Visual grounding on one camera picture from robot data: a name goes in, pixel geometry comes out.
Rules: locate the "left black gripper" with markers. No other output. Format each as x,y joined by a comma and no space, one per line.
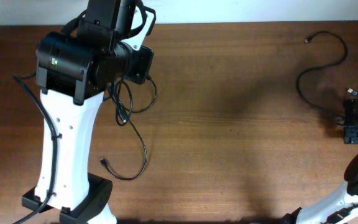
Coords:
145,64

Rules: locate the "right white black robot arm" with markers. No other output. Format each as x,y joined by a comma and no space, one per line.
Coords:
340,206

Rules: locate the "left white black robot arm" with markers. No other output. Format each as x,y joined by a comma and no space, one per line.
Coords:
79,68

